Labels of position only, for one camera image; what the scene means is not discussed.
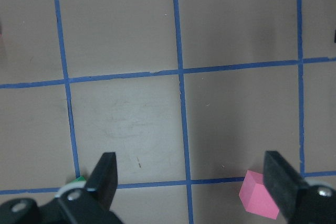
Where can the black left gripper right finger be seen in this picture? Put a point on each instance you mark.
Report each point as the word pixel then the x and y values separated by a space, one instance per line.
pixel 298 200

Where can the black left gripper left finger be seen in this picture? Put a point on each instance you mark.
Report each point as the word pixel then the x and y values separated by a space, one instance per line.
pixel 90 201

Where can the green cube front left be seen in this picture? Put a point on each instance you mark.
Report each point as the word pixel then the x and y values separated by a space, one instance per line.
pixel 78 179

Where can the pink cube centre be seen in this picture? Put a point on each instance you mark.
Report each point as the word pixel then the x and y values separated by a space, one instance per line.
pixel 255 197

